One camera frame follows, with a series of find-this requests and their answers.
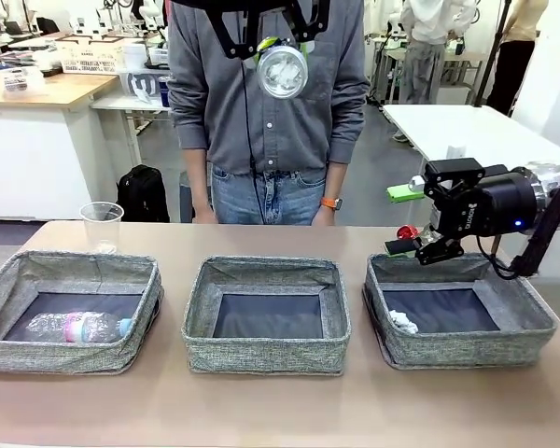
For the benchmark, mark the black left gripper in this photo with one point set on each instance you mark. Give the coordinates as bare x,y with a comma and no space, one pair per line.
233,4

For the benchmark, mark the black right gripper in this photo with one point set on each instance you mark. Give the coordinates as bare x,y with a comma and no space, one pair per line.
494,205

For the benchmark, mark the crushed red soda can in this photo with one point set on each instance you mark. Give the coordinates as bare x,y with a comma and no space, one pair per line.
406,232

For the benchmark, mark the crushed dark soda can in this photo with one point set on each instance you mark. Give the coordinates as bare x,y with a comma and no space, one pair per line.
282,72

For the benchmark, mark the white paper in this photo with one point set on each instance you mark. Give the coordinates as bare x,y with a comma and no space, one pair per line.
403,321

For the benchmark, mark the clear plastic cup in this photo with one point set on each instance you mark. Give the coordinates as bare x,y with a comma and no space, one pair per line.
102,228

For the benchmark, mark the crushed clear water bottle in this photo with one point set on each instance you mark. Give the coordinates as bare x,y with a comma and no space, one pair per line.
79,326

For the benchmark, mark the person's left forearm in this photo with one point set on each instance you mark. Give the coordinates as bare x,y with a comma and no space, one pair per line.
347,140

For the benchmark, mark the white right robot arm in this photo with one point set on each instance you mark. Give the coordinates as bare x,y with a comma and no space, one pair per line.
553,182

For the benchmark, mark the person's right forearm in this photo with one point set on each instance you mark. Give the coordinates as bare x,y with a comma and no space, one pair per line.
197,172

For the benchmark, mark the person's left hand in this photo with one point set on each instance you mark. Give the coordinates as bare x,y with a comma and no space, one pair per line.
326,218

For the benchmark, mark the person's right hand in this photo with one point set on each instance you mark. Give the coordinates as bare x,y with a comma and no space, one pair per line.
204,215

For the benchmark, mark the grey sneaker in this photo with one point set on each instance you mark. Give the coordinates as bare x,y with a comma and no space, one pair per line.
402,138

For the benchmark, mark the orange wrist watch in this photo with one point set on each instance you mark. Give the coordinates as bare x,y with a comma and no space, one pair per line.
331,203

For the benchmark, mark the person in grey shirt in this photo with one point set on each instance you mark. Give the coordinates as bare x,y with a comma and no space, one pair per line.
284,140

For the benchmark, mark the white folding table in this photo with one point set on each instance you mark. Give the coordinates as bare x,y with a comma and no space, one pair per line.
485,130

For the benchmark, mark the grey fabric basket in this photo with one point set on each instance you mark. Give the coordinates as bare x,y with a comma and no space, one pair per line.
51,354
466,350
261,357

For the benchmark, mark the clear printed storage bin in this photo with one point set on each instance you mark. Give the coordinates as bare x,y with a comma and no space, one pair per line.
142,84

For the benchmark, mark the white bucket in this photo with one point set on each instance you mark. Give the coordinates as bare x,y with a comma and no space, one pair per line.
135,56

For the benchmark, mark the background person in white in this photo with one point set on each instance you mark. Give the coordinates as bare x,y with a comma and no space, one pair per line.
429,46

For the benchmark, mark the background metal workbench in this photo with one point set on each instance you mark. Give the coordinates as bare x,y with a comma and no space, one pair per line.
462,70

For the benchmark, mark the small white background table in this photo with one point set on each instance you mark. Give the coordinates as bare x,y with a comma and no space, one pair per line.
121,100

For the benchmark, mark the grey plastic stool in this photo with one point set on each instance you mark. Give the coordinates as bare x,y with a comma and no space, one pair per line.
186,200

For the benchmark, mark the white printed crate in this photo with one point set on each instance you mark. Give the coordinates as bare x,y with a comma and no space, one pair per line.
91,58

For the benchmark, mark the black tripod pole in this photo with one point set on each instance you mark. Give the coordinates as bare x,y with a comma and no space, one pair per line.
494,51

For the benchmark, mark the background person in beige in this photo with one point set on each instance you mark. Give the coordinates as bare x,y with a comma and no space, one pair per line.
518,46

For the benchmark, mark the small labelled box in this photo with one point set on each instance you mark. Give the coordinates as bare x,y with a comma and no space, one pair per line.
23,79

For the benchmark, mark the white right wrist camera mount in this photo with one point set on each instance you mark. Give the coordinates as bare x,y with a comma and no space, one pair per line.
456,152

